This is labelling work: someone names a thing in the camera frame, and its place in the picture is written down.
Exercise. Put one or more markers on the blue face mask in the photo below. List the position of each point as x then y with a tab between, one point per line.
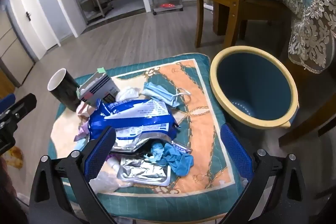
160	94

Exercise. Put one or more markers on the dark cloth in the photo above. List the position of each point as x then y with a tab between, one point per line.
10	192

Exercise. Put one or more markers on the teal printed cushion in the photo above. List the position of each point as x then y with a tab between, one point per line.
202	119

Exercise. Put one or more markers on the silver foil packet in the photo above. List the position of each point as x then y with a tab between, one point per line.
147	174

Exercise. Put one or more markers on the white tissue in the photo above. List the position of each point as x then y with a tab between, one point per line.
128	92

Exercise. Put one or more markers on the blue bin with yellow rim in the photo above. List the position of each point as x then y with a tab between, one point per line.
249	87

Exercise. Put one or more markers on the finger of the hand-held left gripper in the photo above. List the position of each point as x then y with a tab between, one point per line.
6	100
22	106

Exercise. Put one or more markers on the blue wet wipes packet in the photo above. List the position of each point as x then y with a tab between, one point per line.
126	121

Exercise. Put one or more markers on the white power strip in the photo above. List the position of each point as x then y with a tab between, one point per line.
208	8

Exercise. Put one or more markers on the beige cabinet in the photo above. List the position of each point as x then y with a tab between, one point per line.
10	48

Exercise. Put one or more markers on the clear plastic wrap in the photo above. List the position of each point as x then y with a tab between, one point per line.
105	183

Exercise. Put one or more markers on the purple wrapper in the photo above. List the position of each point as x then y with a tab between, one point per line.
84	130

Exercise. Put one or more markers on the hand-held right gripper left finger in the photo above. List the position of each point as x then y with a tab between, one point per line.
101	153

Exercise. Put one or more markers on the white door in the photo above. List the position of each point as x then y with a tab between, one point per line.
29	3

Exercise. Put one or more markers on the teal lace tablecloth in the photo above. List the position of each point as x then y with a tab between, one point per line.
309	16

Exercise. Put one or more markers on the small blue white sachet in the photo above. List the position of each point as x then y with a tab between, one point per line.
181	147

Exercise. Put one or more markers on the brown wooden panel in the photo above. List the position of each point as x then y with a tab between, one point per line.
6	82

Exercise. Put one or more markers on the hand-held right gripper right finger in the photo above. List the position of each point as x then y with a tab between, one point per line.
236	153

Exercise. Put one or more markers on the black cup white inside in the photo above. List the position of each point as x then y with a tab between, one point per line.
67	92

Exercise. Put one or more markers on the blue rubber glove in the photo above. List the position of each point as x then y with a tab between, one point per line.
181	163

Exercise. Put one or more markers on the white purple tube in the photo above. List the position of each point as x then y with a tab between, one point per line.
113	161

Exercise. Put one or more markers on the cotton swab box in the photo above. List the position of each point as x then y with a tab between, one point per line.
102	87

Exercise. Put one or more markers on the orange red packet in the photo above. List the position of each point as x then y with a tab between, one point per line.
168	5

